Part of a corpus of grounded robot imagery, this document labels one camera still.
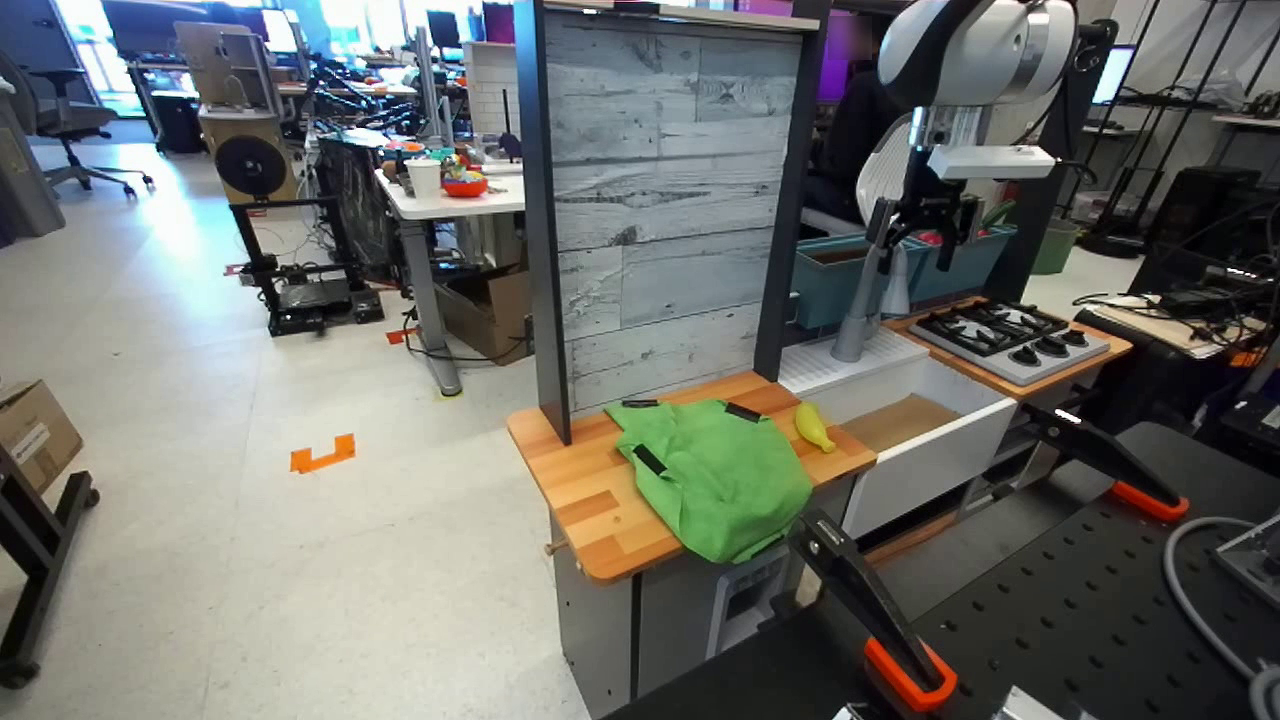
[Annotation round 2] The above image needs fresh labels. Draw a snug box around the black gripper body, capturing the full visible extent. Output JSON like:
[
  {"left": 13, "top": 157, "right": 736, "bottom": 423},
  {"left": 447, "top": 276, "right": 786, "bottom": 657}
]
[{"left": 899, "top": 171, "right": 979, "bottom": 231}]

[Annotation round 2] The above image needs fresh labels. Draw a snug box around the grey kitchen faucet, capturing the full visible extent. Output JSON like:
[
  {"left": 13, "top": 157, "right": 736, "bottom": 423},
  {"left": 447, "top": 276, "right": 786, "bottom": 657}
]
[{"left": 833, "top": 220, "right": 912, "bottom": 366}]

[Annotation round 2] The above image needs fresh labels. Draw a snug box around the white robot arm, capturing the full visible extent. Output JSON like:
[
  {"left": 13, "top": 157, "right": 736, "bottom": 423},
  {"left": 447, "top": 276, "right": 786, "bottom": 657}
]
[{"left": 870, "top": 0, "right": 1076, "bottom": 269}]

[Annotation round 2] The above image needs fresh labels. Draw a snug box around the teal plastic bin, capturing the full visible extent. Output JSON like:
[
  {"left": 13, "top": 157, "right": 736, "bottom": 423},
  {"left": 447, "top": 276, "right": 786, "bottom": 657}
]
[{"left": 786, "top": 227, "right": 1009, "bottom": 332}]

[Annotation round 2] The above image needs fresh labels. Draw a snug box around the black gas stove top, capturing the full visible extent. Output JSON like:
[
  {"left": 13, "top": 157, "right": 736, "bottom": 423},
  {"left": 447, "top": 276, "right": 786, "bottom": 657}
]
[{"left": 912, "top": 301, "right": 1104, "bottom": 384}]

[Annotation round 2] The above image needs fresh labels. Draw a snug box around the person in black hoodie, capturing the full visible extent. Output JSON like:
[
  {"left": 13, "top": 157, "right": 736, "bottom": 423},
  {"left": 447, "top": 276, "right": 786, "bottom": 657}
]
[{"left": 806, "top": 11, "right": 899, "bottom": 224}]

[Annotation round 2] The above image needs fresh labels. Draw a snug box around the white sink basin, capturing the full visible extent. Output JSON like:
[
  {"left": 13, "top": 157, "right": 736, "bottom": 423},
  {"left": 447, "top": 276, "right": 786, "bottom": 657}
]
[{"left": 778, "top": 332, "right": 1017, "bottom": 538}]

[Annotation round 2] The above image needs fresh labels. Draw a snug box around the yellow banana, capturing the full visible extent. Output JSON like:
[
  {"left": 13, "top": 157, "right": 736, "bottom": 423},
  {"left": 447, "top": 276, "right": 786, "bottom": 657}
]
[{"left": 792, "top": 400, "right": 834, "bottom": 451}]

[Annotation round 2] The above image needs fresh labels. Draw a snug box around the black orange clamp right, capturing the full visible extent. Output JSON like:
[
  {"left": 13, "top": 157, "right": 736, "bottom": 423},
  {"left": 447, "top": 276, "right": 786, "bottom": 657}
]
[{"left": 1021, "top": 403, "right": 1192, "bottom": 525}]

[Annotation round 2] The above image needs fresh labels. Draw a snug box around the black orange clamp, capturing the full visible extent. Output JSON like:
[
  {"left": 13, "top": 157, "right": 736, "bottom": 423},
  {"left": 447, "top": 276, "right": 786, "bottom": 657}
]
[
  {"left": 792, "top": 515, "right": 960, "bottom": 720},
  {"left": 1021, "top": 403, "right": 1192, "bottom": 525}
]

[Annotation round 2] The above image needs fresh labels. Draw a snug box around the grey wood back panel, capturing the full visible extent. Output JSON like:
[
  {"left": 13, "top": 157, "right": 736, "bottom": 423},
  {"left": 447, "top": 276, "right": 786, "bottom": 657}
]
[{"left": 517, "top": 0, "right": 818, "bottom": 438}]

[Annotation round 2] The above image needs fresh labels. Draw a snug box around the green cloth bag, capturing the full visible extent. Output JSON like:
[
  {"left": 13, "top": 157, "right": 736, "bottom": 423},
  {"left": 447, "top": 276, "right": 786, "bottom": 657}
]
[{"left": 609, "top": 400, "right": 813, "bottom": 565}]

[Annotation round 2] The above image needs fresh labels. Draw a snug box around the black orange clamp front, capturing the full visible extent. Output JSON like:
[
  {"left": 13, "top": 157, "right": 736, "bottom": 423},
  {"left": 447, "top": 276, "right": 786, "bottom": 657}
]
[{"left": 792, "top": 515, "right": 960, "bottom": 720}]

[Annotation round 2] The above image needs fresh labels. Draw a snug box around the black perforated table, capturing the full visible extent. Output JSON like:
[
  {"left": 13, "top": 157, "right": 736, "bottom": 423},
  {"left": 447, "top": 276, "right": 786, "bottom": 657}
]
[{"left": 609, "top": 419, "right": 1280, "bottom": 720}]

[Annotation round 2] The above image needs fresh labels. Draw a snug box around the cardboard box under desk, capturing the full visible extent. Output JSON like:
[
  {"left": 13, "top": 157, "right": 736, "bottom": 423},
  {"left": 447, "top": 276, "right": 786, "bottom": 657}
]
[{"left": 434, "top": 269, "right": 531, "bottom": 366}]

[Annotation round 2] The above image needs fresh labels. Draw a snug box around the orange bowl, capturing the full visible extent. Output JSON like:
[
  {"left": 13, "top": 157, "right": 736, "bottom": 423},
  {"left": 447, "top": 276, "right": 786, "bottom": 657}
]
[{"left": 439, "top": 176, "right": 486, "bottom": 202}]

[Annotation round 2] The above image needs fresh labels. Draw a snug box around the wooden countertop cabinet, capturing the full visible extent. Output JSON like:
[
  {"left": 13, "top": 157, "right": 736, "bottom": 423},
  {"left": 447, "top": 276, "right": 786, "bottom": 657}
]
[{"left": 504, "top": 370, "right": 880, "bottom": 720}]

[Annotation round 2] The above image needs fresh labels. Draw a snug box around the white office desk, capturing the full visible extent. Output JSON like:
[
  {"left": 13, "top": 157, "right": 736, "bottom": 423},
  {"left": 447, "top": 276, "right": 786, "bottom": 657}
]
[{"left": 377, "top": 163, "right": 525, "bottom": 398}]

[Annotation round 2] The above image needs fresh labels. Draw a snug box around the orange floor tape marker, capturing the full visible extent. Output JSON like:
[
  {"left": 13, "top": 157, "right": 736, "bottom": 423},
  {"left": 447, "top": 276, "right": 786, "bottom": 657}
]
[{"left": 287, "top": 433, "right": 356, "bottom": 475}]

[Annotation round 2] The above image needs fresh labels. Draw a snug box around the grey office chair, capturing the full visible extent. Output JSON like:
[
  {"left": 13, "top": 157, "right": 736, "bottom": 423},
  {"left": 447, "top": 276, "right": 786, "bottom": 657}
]
[{"left": 0, "top": 0, "right": 155, "bottom": 191}]

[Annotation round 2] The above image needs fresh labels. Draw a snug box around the cardboard box left edge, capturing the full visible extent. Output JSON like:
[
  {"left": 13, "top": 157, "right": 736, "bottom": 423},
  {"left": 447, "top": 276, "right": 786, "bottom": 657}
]
[{"left": 0, "top": 380, "right": 84, "bottom": 493}]

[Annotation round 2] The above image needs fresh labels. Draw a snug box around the grey cable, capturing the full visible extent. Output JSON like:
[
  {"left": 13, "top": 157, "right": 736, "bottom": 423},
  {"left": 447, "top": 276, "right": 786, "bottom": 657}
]
[{"left": 1158, "top": 513, "right": 1280, "bottom": 720}]

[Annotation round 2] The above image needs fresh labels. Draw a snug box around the black 3D printer frame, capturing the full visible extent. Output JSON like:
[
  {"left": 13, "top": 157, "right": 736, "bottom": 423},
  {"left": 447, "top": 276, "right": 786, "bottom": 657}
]
[{"left": 233, "top": 197, "right": 385, "bottom": 336}]

